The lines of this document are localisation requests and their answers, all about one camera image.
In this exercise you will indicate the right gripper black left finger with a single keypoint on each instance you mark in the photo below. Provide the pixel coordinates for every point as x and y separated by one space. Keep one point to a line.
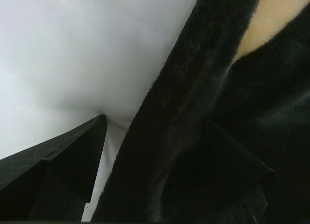
54 180

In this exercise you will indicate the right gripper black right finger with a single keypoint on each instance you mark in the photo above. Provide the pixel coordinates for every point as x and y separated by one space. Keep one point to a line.
234 163

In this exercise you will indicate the black floral plush pillowcase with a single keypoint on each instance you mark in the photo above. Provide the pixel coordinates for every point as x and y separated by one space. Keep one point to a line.
244 64

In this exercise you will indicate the white pillow with yellow edge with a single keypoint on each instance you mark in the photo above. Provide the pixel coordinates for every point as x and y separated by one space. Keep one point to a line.
63 62

